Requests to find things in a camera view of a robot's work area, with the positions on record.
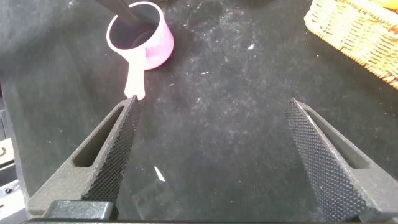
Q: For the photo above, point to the yellow lemon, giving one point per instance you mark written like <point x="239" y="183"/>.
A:
<point x="388" y="2"/>

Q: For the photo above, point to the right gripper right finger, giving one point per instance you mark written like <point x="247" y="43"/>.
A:
<point x="329" y="174"/>

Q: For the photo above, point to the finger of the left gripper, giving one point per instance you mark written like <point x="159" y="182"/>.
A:
<point x="121" y="9"/>

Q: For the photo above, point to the pink saucepan with dark inside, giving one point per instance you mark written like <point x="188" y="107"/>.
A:
<point x="155" y="43"/>

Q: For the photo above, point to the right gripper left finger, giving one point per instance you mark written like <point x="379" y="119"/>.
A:
<point x="102" y="168"/>

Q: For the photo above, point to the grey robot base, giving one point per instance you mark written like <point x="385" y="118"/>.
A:
<point x="9" y="186"/>

